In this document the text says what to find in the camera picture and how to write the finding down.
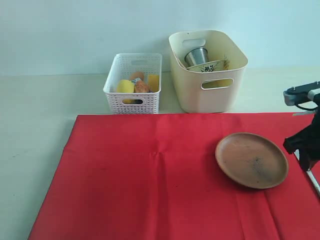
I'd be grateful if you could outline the stainless steel cup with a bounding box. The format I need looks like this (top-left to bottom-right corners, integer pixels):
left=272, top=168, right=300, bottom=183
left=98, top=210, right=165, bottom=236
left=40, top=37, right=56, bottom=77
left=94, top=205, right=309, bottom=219
left=184, top=47, right=209, bottom=67

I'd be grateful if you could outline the brown round plate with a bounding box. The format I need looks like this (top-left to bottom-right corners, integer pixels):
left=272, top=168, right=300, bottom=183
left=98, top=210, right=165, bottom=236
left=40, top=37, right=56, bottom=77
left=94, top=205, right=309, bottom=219
left=215, top=132, right=289, bottom=189

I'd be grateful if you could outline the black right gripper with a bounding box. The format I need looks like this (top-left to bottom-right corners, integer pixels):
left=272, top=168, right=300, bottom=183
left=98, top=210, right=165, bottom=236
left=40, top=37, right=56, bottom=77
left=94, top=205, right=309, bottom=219
left=283, top=112, right=320, bottom=172

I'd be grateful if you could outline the yellow lemon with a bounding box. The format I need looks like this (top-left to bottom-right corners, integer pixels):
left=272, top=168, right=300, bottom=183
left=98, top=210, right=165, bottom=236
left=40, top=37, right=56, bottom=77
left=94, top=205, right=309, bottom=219
left=116, top=79, right=135, bottom=104

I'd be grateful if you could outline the yellow cheese wedge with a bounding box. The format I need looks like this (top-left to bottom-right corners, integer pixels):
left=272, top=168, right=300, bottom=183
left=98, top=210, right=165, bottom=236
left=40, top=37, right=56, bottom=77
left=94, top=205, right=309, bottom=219
left=147, top=74, right=160, bottom=93

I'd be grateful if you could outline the blue white milk carton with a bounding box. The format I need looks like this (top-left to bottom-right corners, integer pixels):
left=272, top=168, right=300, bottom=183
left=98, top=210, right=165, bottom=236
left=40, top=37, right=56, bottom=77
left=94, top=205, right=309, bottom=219
left=131, top=77, right=141, bottom=84

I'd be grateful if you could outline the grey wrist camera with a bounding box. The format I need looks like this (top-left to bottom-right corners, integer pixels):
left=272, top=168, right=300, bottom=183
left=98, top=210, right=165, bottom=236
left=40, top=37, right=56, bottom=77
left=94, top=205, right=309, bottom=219
left=283, top=81, right=320, bottom=106

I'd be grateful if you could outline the pale green bowl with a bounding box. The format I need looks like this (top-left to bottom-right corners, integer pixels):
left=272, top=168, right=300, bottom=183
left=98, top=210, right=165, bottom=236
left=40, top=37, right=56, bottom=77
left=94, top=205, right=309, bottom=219
left=187, top=59, right=233, bottom=89

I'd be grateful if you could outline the brown egg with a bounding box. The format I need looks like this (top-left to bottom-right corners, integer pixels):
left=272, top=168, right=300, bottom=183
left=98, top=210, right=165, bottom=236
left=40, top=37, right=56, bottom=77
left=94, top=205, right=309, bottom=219
left=129, top=71, right=145, bottom=81

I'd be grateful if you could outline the fried chicken piece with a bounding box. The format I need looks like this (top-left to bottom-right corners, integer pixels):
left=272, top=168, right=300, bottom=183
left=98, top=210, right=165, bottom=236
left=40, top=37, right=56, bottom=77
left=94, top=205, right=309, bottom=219
left=134, top=80, right=150, bottom=93

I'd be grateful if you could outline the cream plastic bin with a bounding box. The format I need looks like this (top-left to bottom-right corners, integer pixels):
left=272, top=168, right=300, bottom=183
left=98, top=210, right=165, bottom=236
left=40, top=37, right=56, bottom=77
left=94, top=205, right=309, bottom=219
left=168, top=30, right=248, bottom=113

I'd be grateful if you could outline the white perforated basket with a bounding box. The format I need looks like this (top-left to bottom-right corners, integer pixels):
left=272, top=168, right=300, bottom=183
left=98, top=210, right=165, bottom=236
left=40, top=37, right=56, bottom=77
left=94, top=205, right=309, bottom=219
left=103, top=53, right=162, bottom=114

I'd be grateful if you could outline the silver table knife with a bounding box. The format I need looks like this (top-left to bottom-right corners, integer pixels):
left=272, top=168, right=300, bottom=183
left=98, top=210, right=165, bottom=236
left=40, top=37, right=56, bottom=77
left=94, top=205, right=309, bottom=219
left=294, top=150, right=320, bottom=197

